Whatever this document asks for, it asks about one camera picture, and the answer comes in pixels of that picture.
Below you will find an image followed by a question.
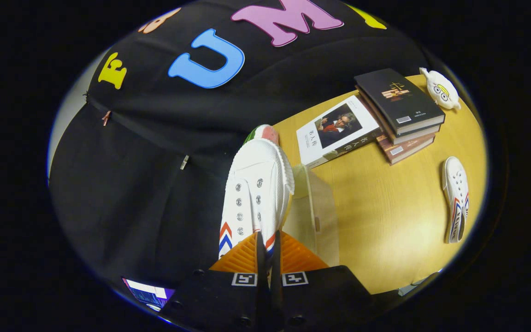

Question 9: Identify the dark brown book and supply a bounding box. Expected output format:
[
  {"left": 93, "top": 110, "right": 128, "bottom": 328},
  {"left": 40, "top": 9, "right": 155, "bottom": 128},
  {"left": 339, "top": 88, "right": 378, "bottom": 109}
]
[{"left": 357, "top": 91, "right": 442, "bottom": 146}]

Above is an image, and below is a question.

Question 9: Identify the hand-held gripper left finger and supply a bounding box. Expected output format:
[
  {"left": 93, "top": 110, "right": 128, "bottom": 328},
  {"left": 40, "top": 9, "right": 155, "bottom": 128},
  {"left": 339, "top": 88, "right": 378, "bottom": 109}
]
[{"left": 159, "top": 231, "right": 270, "bottom": 332}]

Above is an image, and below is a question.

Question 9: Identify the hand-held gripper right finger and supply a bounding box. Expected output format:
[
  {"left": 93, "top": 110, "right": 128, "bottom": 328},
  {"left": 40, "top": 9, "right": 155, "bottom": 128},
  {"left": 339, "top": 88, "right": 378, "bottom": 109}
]
[{"left": 270, "top": 231, "right": 377, "bottom": 332}]

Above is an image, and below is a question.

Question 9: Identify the black backdrop cloth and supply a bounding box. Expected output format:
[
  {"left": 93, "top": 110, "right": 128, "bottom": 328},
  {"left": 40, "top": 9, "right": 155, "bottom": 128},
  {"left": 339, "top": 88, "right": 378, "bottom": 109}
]
[{"left": 49, "top": 0, "right": 432, "bottom": 296}]

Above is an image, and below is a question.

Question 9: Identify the white cartoon plush pouch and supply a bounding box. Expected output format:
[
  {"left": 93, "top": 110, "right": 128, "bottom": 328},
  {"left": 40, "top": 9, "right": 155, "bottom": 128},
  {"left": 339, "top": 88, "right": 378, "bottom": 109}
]
[{"left": 419, "top": 67, "right": 462, "bottom": 112}]

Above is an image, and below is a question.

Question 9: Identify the white canvas shoe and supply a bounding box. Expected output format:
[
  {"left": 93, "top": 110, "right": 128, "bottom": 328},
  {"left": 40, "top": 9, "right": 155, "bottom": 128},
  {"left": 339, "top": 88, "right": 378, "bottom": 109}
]
[
  {"left": 441, "top": 156, "right": 470, "bottom": 244},
  {"left": 218, "top": 137, "right": 295, "bottom": 273}
]

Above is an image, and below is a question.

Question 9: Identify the lit monitor screen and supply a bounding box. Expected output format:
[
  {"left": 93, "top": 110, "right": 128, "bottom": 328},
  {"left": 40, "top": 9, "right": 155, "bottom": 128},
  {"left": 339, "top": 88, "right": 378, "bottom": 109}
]
[{"left": 122, "top": 276, "right": 176, "bottom": 312}]

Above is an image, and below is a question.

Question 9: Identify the white portrait cover book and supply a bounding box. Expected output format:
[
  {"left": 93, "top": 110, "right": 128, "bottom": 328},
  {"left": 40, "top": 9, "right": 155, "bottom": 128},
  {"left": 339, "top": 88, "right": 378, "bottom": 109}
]
[{"left": 295, "top": 94, "right": 384, "bottom": 169}]

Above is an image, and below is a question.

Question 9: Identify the watermelon slice toy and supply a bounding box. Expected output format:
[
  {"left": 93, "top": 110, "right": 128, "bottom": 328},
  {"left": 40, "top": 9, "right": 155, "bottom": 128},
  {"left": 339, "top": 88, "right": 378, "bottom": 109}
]
[{"left": 243, "top": 124, "right": 280, "bottom": 146}]

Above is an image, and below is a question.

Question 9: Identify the black hardcover book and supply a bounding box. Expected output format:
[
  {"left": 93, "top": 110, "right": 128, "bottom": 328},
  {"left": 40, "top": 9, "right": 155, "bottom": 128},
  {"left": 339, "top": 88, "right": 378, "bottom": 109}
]
[{"left": 354, "top": 68, "right": 446, "bottom": 136}]

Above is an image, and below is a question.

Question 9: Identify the beige fabric storage box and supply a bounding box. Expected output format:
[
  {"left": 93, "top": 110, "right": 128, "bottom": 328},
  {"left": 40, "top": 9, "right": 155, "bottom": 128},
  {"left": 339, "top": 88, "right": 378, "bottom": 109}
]
[{"left": 282, "top": 163, "right": 340, "bottom": 267}]

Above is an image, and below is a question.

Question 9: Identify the reddish brown book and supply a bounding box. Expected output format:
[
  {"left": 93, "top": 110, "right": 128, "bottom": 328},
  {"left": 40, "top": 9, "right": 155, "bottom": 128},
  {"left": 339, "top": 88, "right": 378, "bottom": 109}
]
[{"left": 375, "top": 133, "right": 436, "bottom": 166}]

